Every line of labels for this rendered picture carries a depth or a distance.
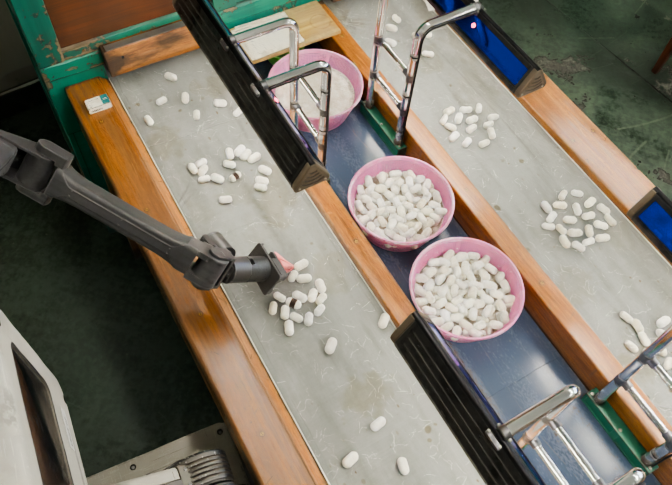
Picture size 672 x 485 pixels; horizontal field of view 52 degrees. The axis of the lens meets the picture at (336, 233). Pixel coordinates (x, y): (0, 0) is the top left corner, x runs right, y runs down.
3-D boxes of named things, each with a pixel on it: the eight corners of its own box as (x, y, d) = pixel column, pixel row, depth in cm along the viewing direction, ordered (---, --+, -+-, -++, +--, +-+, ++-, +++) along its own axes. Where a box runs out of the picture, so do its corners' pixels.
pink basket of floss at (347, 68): (344, 152, 190) (347, 129, 182) (254, 127, 193) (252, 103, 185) (371, 86, 204) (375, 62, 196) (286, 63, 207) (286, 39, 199)
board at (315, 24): (238, 69, 192) (238, 66, 191) (216, 36, 199) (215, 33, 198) (341, 33, 202) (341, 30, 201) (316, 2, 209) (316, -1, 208)
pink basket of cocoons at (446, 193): (408, 282, 169) (413, 263, 161) (324, 223, 177) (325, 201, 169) (467, 214, 181) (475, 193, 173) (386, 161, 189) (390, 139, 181)
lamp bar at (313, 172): (295, 195, 137) (295, 172, 130) (172, 6, 164) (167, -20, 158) (330, 179, 139) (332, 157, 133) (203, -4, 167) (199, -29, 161)
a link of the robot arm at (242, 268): (223, 289, 143) (235, 268, 141) (206, 268, 147) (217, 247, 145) (248, 287, 149) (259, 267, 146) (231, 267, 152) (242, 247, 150)
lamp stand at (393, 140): (396, 159, 189) (422, 32, 152) (359, 111, 198) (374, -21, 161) (452, 135, 195) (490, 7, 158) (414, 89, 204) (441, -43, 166)
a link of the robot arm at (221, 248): (195, 290, 139) (216, 257, 137) (168, 255, 145) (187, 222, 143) (237, 292, 149) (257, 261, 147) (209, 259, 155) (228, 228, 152)
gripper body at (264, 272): (264, 241, 155) (240, 241, 149) (286, 277, 150) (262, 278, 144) (249, 260, 158) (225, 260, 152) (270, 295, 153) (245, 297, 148)
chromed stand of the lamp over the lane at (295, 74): (265, 216, 177) (258, 93, 140) (232, 161, 186) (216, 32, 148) (330, 188, 183) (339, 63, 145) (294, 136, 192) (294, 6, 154)
